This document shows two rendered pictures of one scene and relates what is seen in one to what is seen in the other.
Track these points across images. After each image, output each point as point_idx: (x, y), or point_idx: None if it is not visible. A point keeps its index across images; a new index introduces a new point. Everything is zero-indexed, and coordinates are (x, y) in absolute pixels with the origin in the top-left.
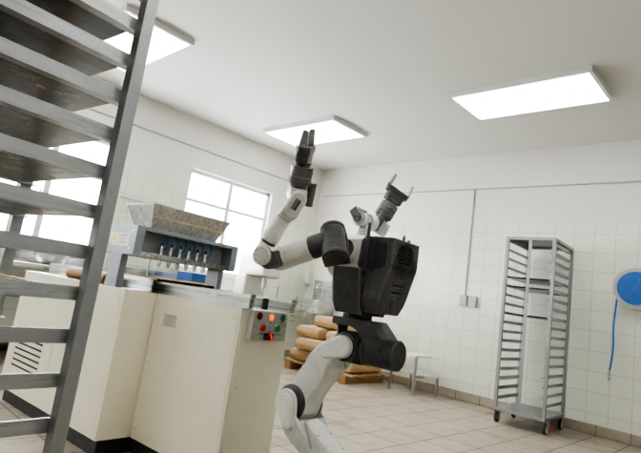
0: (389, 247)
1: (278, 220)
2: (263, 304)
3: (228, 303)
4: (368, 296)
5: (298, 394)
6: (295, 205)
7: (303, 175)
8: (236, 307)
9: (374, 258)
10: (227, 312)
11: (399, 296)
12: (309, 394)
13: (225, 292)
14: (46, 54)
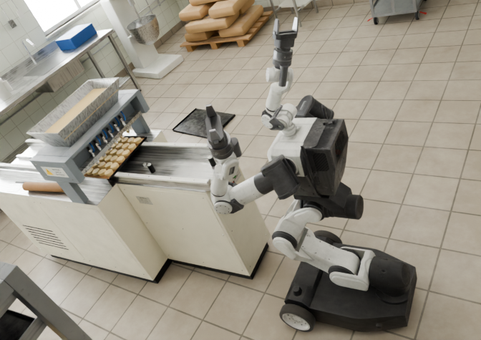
0: (328, 157)
1: (220, 182)
2: (211, 163)
3: (190, 188)
4: (323, 189)
5: (288, 238)
6: (231, 171)
7: (227, 151)
8: (199, 191)
9: (316, 164)
10: (194, 195)
11: (342, 166)
12: (297, 235)
13: (181, 181)
14: None
